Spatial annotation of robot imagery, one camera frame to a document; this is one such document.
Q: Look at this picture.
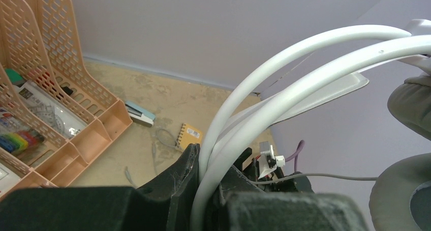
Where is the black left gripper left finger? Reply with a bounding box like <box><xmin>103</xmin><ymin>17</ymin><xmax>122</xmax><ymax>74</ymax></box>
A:
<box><xmin>1</xmin><ymin>144</ymin><xmax>200</xmax><ymax>230</ymax></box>

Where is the white over-ear headphones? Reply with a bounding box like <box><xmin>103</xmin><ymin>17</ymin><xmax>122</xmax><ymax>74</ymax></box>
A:
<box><xmin>190</xmin><ymin>19</ymin><xmax>430</xmax><ymax>230</ymax></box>

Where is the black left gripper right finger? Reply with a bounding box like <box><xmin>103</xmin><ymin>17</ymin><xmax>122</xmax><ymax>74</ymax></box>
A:
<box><xmin>210</xmin><ymin>148</ymin><xmax>368</xmax><ymax>230</ymax></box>

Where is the peach plastic file organizer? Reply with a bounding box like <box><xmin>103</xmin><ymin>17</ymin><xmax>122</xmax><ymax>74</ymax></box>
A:
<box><xmin>1</xmin><ymin>0</ymin><xmax>132</xmax><ymax>198</ymax></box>

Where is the light blue stapler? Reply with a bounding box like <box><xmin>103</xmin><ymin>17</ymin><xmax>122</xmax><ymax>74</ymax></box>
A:
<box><xmin>125</xmin><ymin>101</ymin><xmax>156</xmax><ymax>127</ymax></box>

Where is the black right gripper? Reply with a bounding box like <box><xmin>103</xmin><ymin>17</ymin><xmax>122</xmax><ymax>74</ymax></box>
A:
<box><xmin>242</xmin><ymin>157</ymin><xmax>314</xmax><ymax>193</ymax></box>

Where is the clear plastic ruler pouch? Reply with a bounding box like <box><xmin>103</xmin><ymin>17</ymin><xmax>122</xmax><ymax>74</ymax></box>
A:
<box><xmin>14</xmin><ymin>81</ymin><xmax>86</xmax><ymax>139</ymax></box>

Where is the yellow spiral notebook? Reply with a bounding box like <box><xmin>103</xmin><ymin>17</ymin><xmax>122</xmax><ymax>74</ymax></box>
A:
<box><xmin>176</xmin><ymin>123</ymin><xmax>203</xmax><ymax>152</ymax></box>

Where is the colourful marker set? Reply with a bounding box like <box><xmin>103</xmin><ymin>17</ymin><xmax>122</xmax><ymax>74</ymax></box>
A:
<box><xmin>1</xmin><ymin>130</ymin><xmax>45</xmax><ymax>154</ymax></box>

